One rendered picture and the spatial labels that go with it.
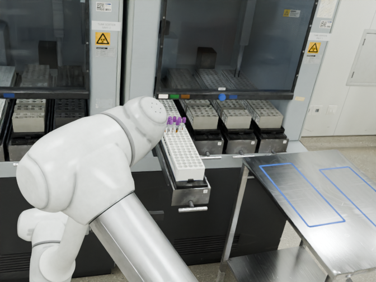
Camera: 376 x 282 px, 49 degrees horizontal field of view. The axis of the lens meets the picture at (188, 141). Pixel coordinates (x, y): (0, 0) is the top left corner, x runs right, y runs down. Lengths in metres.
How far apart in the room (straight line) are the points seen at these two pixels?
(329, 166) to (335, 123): 1.92
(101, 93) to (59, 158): 0.93
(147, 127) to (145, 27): 0.78
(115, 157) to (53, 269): 0.54
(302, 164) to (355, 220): 0.33
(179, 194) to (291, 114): 0.73
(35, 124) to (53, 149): 0.95
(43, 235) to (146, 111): 0.61
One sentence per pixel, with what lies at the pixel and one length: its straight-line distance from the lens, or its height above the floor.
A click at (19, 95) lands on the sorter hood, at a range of 1.60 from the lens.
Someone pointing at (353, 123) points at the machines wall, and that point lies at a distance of 3.72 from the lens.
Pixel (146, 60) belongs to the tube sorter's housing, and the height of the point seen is 1.12.
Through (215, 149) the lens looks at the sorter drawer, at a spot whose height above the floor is 0.76.
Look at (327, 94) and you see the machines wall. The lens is 3.42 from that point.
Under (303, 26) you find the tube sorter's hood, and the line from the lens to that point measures 1.74.
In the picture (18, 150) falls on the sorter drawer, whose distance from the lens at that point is 1.64.
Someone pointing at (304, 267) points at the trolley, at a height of 0.28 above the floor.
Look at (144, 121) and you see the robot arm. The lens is 0.81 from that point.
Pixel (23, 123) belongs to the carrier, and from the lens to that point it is 1.67.
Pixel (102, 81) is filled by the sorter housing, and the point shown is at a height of 1.03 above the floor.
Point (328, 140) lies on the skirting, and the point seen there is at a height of 0.06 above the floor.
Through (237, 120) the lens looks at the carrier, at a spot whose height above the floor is 0.86.
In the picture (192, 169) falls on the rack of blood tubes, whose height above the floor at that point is 0.86.
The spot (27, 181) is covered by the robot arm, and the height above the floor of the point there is 1.21.
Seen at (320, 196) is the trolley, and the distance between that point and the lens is 1.52.
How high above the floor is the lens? 1.65
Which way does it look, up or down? 30 degrees down
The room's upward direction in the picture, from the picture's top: 8 degrees clockwise
